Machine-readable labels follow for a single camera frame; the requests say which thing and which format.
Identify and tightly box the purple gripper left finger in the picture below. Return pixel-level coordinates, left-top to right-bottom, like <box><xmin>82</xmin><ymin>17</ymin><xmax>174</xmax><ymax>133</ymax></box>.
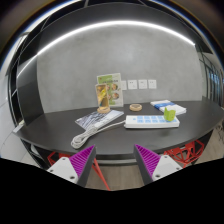
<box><xmin>46</xmin><ymin>144</ymin><xmax>97</xmax><ymax>188</ymax></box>

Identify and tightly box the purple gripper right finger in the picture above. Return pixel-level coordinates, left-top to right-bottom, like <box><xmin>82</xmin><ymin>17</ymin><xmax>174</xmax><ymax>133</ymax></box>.
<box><xmin>134</xmin><ymin>145</ymin><xmax>182</xmax><ymax>185</ymax></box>

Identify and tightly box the white power strip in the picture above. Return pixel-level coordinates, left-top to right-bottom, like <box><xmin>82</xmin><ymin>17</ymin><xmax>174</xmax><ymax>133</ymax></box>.
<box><xmin>125</xmin><ymin>115</ymin><xmax>180</xmax><ymax>128</ymax></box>

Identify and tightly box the grey magazine on table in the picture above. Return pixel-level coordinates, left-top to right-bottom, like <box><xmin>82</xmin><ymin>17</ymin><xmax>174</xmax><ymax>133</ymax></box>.
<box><xmin>75</xmin><ymin>110</ymin><xmax>123</xmax><ymax>130</ymax></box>

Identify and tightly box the round wooden coaster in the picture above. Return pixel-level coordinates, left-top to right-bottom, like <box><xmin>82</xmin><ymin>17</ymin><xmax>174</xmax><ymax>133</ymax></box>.
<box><xmin>129</xmin><ymin>104</ymin><xmax>142</xmax><ymax>112</ymax></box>

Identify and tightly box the blue white booklet stack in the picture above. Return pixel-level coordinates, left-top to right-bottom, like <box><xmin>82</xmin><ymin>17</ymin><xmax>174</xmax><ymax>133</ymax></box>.
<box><xmin>151</xmin><ymin>100</ymin><xmax>187</xmax><ymax>115</ymax></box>

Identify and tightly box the photo card on wooden stand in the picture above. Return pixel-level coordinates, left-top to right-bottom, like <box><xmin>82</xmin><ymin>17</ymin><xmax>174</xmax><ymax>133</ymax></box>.
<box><xmin>95</xmin><ymin>84</ymin><xmax>110</xmax><ymax>113</ymax></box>

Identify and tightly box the white coiled power cable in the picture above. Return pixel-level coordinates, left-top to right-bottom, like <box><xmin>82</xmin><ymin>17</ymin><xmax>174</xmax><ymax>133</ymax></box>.
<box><xmin>70</xmin><ymin>120</ymin><xmax>127</xmax><ymax>150</ymax></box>

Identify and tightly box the white wall socket right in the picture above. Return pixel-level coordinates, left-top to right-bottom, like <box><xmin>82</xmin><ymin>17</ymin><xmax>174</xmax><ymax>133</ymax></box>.
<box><xmin>148</xmin><ymin>80</ymin><xmax>157</xmax><ymax>89</ymax></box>

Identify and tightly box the white wall socket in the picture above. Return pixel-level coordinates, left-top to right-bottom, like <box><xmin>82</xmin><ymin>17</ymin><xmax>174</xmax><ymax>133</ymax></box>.
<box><xmin>148</xmin><ymin>80</ymin><xmax>157</xmax><ymax>89</ymax></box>
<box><xmin>138</xmin><ymin>80</ymin><xmax>147</xmax><ymax>89</ymax></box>
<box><xmin>128</xmin><ymin>80</ymin><xmax>137</xmax><ymax>90</ymax></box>

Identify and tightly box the white wall socket middle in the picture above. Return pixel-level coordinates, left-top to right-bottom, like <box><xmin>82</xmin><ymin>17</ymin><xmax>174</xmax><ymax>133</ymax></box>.
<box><xmin>138</xmin><ymin>80</ymin><xmax>147</xmax><ymax>89</ymax></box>

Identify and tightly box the white wall socket left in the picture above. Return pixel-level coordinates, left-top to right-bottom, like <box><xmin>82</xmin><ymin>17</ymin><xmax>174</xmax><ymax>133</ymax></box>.
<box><xmin>128</xmin><ymin>80</ymin><xmax>137</xmax><ymax>90</ymax></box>

